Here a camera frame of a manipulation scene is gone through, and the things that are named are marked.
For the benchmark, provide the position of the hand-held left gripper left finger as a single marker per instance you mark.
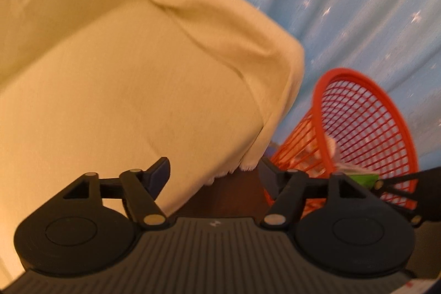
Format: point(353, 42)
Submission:
point(160, 177)

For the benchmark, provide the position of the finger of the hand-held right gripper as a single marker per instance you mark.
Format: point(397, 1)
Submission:
point(406, 177)

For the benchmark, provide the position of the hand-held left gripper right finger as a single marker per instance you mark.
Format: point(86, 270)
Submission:
point(267, 173)

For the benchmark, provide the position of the small green box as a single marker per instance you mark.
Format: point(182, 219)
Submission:
point(365, 179)

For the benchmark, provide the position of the red plastic mesh basket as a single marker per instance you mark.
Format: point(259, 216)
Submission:
point(389, 101)

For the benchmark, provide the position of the yellow-green fleece blanket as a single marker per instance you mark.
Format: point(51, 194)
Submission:
point(103, 73)

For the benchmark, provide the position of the blue star-print curtain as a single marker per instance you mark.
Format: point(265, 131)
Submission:
point(344, 4)

